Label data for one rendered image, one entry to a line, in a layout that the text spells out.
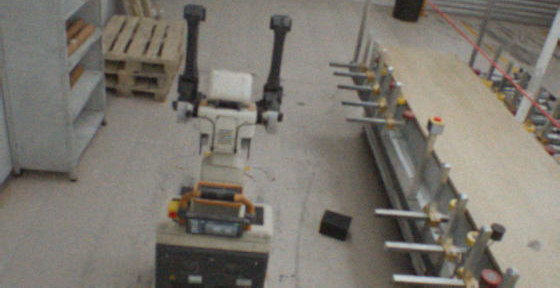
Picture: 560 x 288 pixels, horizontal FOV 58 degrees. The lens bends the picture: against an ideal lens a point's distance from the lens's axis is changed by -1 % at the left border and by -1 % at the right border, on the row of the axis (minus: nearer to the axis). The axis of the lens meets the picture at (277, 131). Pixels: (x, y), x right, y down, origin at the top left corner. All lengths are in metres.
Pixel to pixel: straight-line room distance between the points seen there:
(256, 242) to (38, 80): 2.00
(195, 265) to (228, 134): 0.64
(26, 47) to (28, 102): 0.40
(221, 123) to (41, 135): 1.81
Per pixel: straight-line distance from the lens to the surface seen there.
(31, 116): 3.89
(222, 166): 2.63
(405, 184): 3.17
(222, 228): 2.30
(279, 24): 2.53
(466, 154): 3.27
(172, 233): 2.41
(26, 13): 3.58
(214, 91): 2.44
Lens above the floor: 2.37
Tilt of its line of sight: 29 degrees down
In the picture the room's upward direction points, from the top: 9 degrees clockwise
